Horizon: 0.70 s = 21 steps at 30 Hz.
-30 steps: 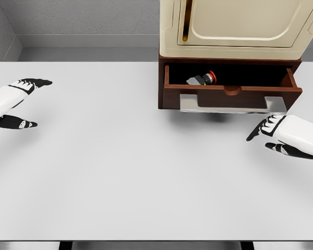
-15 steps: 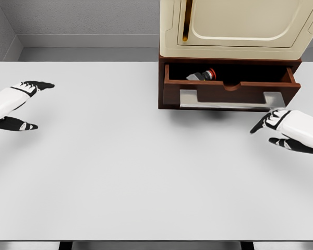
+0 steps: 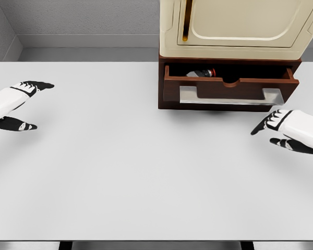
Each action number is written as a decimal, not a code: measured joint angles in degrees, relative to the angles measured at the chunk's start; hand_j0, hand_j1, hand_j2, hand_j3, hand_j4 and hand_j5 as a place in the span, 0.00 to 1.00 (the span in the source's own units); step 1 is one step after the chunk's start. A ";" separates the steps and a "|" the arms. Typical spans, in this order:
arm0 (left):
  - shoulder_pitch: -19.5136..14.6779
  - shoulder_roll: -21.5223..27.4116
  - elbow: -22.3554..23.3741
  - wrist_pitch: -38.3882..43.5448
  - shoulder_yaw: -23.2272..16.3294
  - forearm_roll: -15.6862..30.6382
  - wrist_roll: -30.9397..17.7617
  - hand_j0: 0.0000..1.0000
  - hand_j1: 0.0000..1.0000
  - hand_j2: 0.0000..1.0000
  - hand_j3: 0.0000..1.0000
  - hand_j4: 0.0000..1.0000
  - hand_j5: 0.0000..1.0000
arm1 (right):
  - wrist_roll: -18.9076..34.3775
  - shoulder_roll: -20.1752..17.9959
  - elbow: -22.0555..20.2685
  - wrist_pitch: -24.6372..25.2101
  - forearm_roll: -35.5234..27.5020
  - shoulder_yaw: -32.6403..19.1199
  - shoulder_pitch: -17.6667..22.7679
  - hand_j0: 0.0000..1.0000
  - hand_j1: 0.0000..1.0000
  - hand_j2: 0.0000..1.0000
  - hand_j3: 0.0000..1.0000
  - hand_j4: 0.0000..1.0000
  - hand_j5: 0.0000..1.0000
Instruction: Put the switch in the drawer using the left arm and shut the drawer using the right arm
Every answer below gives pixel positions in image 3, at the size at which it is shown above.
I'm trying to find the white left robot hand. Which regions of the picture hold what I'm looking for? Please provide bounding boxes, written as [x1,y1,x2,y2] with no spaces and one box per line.
[0,80,55,132]

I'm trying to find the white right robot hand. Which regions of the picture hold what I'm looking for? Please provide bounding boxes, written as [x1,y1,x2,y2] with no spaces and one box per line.
[250,109,313,156]

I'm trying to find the brown wooden drawer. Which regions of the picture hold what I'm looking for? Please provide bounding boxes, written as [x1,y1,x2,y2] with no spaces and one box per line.
[163,64,300,106]

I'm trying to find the cream and brown cabinet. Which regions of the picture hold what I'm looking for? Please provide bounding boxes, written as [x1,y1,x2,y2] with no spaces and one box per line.
[158,0,313,113]

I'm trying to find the silver drawer handle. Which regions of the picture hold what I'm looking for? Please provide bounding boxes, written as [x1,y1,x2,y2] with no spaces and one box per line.
[179,85,285,106]

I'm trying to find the gold cabinet door handle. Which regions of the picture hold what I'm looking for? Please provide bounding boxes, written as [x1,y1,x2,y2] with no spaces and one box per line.
[182,0,194,42]

